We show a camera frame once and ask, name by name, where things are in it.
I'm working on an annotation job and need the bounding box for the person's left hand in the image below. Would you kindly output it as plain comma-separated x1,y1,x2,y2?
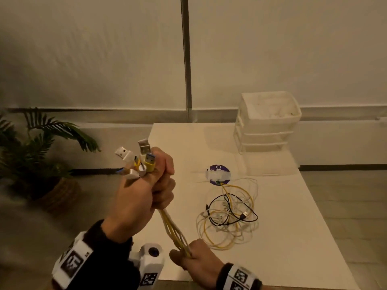
101,147,176,244

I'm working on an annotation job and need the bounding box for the person's right hand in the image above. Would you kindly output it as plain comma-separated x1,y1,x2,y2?
169,238,224,289

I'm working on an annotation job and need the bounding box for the yellow cable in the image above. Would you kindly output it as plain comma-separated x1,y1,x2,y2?
144,153,193,258

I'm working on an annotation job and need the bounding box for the white plastic drawer organizer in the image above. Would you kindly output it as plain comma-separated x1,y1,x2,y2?
233,91,302,154

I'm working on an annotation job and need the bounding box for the black right wristband with markers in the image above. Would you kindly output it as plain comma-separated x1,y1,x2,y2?
216,262,263,290

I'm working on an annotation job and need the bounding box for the black wristband with markers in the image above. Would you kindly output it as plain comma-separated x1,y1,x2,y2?
216,262,263,290
51,220,133,290

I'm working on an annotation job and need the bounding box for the black left wristband with markers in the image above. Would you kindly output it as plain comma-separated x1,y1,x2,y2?
51,220,133,290

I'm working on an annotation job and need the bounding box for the round purple label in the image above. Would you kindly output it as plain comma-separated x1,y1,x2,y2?
206,164,231,186

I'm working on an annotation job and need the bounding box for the green palm plant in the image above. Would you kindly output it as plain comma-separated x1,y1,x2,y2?
0,107,102,191

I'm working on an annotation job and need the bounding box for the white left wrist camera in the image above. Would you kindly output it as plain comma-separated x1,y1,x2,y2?
128,243,165,287

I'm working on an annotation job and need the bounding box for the metal wall strip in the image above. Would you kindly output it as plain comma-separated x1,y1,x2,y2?
180,0,193,121

